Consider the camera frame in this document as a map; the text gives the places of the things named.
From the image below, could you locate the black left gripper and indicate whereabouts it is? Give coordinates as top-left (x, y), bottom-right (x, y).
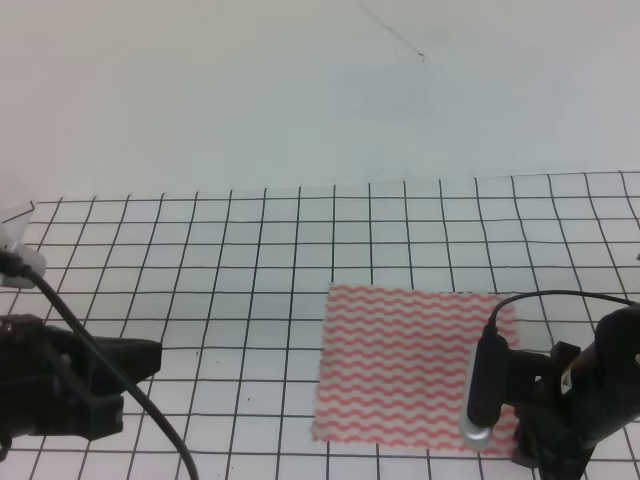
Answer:
top-left (1, 314), bottom-right (162, 458)

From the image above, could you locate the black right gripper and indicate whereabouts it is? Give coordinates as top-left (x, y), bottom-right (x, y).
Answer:
top-left (512, 304), bottom-right (639, 479)

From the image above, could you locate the pink wavy striped towel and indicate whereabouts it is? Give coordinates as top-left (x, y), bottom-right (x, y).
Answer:
top-left (312, 284), bottom-right (500, 453)

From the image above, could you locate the white grid tablecloth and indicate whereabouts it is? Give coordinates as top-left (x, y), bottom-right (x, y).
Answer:
top-left (1, 171), bottom-right (639, 479)

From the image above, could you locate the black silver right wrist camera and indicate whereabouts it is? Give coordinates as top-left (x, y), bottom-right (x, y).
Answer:
top-left (459, 333), bottom-right (553, 450)

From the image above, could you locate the black right camera cable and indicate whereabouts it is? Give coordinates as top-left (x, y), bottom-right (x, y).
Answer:
top-left (482, 289), bottom-right (640, 344)

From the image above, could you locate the black camera cable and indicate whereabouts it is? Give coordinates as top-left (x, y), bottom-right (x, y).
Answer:
top-left (0, 249), bottom-right (200, 480)
top-left (482, 289), bottom-right (640, 344)

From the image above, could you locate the black left camera cable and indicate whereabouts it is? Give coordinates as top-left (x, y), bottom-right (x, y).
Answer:
top-left (0, 249), bottom-right (200, 480)

